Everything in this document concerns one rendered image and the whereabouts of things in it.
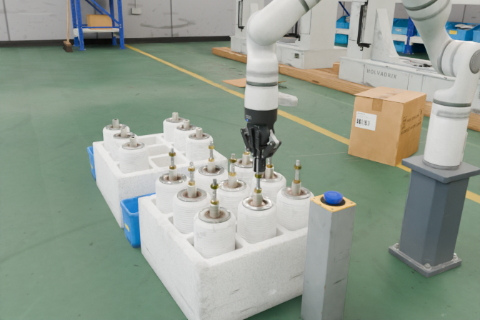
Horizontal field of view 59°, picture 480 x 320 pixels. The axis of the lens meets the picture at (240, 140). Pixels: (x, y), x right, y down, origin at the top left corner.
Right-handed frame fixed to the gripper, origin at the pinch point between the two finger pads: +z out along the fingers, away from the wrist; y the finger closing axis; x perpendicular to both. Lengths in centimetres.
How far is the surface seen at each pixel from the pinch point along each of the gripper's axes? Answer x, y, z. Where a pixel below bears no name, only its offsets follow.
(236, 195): -1.1, -7.6, 10.6
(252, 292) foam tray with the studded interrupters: -6.4, 7.3, 28.2
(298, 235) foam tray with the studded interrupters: 6.9, 7.7, 17.2
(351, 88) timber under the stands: 212, -154, 30
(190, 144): 10, -52, 12
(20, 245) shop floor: -46, -56, 35
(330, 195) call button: 5.6, 17.6, 2.2
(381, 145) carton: 105, -42, 27
